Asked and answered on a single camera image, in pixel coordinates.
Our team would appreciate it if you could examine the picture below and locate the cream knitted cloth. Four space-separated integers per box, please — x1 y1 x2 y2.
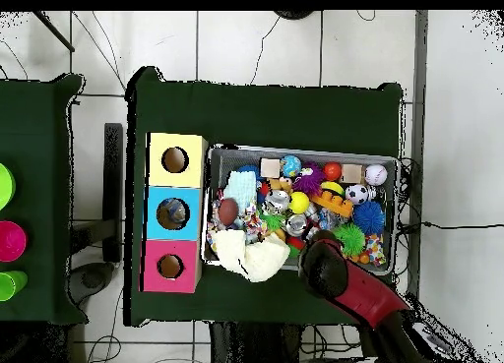
211 228 291 283

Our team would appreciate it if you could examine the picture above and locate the blue spiky rubber ball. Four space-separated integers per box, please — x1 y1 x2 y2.
351 200 387 236

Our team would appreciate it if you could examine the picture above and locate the shallow silver mesh bin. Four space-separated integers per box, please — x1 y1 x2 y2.
199 143 401 275

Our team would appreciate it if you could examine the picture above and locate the wooden box with three holes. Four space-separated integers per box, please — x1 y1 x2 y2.
139 132 209 294

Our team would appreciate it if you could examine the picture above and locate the brown toy football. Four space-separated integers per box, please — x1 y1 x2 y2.
218 197 240 227

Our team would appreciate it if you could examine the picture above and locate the blue white patterned ball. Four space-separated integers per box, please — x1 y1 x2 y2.
280 154 302 178

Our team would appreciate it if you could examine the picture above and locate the smooth yellow ball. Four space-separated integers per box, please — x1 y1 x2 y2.
287 191 311 214

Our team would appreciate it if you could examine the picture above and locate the purple spiky ball with eyes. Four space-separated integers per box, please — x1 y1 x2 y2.
291 162 327 197

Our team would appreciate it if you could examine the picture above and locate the orange toy building brick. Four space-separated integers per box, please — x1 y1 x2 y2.
310 191 354 218

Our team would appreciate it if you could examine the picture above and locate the dark green table cloth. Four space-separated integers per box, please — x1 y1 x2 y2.
123 66 404 334

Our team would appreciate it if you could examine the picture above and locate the red orange ball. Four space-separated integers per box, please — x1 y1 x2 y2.
323 161 343 182

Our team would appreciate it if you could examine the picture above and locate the green spiky ball with eyes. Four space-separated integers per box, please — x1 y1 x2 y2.
333 222 367 258

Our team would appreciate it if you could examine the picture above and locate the white baseball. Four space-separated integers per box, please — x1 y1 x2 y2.
363 163 389 187

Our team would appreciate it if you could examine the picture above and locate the black upright panel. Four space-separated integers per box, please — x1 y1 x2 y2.
102 122 124 264

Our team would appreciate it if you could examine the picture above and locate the dark green side table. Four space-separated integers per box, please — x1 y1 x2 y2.
0 73 90 327

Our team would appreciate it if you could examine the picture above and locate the pink plastic cup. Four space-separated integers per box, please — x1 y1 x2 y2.
0 219 28 263

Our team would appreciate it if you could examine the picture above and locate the lime green plastic cup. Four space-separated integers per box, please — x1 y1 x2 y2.
0 162 17 212
0 270 30 302

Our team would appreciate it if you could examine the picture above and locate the black slanted rod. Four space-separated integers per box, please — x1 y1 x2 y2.
32 10 76 53

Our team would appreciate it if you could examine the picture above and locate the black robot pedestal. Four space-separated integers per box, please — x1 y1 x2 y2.
210 321 304 363

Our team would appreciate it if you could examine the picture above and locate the black floor power cable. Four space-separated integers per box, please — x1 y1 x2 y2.
397 219 504 231

